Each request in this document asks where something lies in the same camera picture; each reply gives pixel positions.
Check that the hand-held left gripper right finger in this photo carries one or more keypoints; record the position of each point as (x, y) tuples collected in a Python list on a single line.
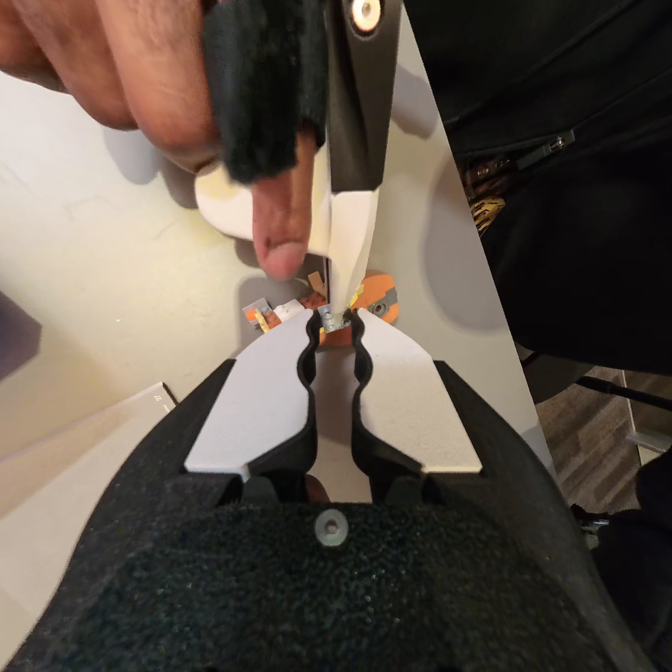
[(414, 404)]

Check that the grey desk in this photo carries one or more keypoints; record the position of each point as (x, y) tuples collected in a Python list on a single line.
[(78, 236)]

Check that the orange brick ship model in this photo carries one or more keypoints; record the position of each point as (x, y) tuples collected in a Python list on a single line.
[(375, 294)]

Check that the small grey brick plate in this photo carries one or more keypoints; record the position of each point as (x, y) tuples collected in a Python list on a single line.
[(333, 319)]

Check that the person's right hand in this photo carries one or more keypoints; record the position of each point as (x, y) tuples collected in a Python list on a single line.
[(105, 63)]

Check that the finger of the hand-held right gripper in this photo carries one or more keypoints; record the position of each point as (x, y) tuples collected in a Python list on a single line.
[(351, 236)]

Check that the person's black jacket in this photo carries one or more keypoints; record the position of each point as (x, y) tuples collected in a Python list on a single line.
[(551, 78)]

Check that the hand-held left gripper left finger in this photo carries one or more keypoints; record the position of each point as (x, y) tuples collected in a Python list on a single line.
[(252, 404)]

